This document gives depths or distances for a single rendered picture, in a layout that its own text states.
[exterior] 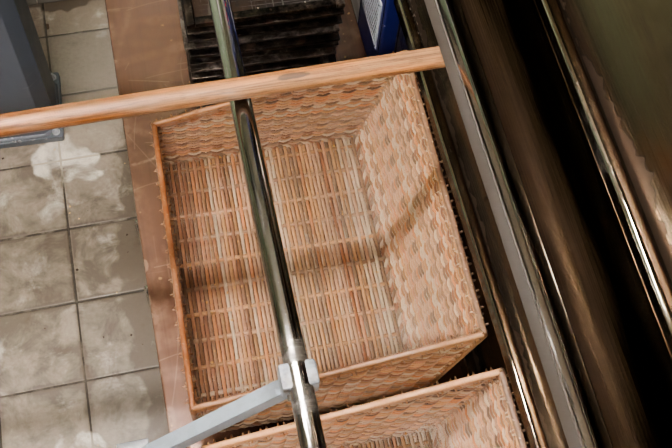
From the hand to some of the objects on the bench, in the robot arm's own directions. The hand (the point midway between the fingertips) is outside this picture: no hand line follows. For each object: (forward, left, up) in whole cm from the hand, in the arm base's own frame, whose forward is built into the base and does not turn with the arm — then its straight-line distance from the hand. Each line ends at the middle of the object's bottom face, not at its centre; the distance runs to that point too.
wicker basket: (+77, +61, -74) cm, 123 cm away
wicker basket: (+16, +59, -74) cm, 96 cm away
